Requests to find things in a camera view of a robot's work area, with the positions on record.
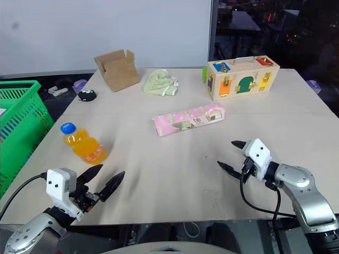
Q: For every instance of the black round button device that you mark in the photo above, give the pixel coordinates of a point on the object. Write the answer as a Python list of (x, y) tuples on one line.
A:
[(87, 95)]

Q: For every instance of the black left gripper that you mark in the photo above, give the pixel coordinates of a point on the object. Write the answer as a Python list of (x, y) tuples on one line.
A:
[(82, 197)]

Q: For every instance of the white power strip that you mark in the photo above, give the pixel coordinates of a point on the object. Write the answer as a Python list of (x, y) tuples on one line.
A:
[(57, 90)]

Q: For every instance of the green plastic basket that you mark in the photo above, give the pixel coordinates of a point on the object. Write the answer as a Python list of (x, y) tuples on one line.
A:
[(19, 127)]

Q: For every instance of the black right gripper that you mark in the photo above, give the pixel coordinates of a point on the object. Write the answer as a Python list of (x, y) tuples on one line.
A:
[(248, 169)]

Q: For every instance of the orange juice bottle blue cap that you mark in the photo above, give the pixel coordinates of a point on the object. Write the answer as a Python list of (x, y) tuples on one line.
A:
[(83, 144)]

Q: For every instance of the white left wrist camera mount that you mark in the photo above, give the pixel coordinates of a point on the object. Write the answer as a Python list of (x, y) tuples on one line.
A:
[(60, 185)]

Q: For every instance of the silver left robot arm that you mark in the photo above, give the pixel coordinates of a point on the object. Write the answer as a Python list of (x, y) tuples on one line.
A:
[(29, 232)]

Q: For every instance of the pink printed carton box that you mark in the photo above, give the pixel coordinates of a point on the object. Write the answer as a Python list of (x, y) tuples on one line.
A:
[(189, 119)]

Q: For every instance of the purple tissue pack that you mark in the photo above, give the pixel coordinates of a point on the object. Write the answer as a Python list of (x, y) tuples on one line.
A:
[(79, 84)]

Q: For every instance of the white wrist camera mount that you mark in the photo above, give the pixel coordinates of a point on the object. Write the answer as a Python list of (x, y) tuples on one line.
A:
[(259, 156), (60, 185)]

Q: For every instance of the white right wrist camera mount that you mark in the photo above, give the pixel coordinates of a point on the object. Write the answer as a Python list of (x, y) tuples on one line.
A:
[(259, 156)]

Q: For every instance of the wooden latch lock box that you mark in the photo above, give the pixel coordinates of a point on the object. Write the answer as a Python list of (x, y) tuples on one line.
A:
[(239, 79)]

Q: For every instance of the light green towel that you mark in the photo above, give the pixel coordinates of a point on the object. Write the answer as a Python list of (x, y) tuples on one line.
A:
[(160, 83)]

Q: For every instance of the open brown cardboard box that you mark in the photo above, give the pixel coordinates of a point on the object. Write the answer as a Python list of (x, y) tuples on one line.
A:
[(117, 70)]

